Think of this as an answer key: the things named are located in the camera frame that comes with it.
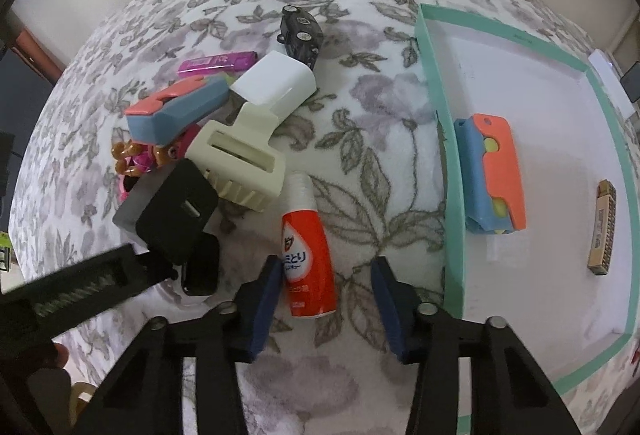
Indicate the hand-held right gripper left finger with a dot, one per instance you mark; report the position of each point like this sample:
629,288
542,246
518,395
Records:
265,302

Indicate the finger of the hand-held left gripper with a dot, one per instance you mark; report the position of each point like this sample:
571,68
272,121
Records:
100,285

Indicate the pink wristwatch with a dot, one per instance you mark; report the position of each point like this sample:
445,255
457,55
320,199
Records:
190,140

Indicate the black power adapter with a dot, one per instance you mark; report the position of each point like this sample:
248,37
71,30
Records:
170,210

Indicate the black toy car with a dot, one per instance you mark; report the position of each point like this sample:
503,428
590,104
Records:
300,32

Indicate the red and white bottle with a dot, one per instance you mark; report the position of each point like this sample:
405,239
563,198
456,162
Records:
307,255

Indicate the teal framed picture board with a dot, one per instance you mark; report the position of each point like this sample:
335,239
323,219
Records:
525,115

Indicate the white flat device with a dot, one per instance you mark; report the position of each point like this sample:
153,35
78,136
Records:
607,75

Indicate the yellow green labelled item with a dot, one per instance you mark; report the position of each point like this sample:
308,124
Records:
4,252

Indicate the white charger block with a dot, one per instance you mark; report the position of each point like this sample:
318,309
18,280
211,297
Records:
270,82

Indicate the black and white small device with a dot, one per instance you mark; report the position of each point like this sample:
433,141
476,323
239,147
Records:
202,265

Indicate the magenta glue stick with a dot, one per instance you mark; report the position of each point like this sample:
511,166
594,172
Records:
215,63

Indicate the floral fleece blanket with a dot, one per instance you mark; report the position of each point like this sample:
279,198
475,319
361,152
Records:
350,140

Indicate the cream hair claw clip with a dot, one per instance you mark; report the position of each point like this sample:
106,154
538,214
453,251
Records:
235,150

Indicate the dark small device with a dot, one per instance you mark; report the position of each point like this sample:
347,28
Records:
632,82

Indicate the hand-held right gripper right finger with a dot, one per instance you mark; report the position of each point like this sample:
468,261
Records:
387,310

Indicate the beige harmonica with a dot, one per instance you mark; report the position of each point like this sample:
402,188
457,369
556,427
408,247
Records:
602,225

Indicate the dark cabinet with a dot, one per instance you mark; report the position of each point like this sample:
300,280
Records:
25,65

